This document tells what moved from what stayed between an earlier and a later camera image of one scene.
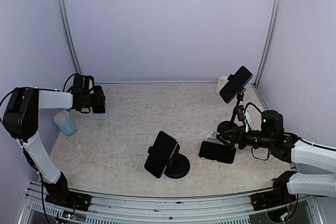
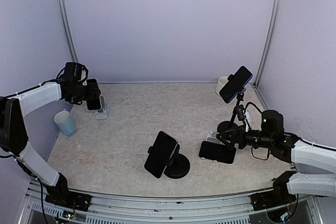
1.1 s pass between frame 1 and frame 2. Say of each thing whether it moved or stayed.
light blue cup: stayed
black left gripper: moved
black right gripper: stayed
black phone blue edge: stayed
